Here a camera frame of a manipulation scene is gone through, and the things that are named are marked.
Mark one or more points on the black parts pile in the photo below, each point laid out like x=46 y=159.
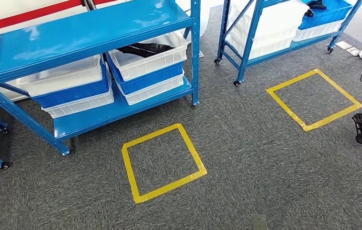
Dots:
x=317 y=5
x=146 y=49

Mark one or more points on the pale floor outlet plate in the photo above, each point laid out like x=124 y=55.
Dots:
x=343 y=45
x=353 y=51

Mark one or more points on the black chrome stanchion post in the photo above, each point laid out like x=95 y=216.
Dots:
x=89 y=3

